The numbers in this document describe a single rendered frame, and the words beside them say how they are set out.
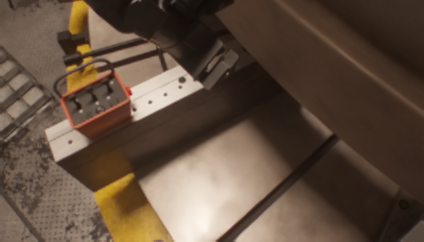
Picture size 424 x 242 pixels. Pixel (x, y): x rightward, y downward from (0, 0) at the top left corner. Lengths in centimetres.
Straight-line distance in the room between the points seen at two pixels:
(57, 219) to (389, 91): 162
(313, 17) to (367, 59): 15
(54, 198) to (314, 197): 131
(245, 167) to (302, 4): 83
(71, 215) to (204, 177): 77
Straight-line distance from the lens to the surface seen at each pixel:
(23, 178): 204
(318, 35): 75
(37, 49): 251
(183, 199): 139
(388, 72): 74
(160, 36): 40
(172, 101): 114
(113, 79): 110
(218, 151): 145
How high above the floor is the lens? 166
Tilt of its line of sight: 61 degrees down
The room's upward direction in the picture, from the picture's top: 2 degrees counter-clockwise
